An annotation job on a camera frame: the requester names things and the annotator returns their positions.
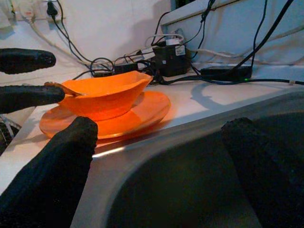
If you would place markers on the black charger box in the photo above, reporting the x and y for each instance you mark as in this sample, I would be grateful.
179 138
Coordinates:
171 61

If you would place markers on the silver metal spoon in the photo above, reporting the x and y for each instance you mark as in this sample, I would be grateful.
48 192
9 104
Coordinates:
71 91

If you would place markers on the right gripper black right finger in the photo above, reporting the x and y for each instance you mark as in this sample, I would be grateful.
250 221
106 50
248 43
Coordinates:
273 185

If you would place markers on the stainless steel sink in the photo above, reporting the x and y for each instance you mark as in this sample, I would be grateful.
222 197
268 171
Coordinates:
166 185

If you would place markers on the orange plastic plate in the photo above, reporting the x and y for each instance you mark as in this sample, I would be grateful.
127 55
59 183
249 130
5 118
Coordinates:
142 118

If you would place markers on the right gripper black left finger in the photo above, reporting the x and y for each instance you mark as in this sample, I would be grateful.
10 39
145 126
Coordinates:
47 180

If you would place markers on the orange plastic bowl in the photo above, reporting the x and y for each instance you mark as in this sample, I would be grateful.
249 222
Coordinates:
107 99

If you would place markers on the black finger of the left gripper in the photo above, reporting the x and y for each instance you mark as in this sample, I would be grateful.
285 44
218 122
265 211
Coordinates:
23 60
28 97

